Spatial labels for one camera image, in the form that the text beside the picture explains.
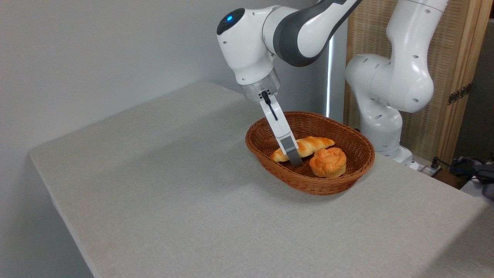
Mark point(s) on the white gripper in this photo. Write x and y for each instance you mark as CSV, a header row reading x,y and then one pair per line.
x,y
278,123

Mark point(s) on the long braided bread loaf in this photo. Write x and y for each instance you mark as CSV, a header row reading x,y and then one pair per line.
x,y
314,144

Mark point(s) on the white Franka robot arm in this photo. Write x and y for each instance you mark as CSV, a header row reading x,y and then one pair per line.
x,y
308,31

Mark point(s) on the round orange bread roll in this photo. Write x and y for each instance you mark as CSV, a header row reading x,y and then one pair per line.
x,y
329,162

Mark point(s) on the brown oval wicker basket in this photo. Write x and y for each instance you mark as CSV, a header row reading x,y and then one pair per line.
x,y
347,135

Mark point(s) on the grey tablecloth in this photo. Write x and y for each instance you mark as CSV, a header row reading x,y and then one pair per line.
x,y
173,212

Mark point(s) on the dark metal screen hinge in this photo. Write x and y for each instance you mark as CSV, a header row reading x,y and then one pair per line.
x,y
459,94

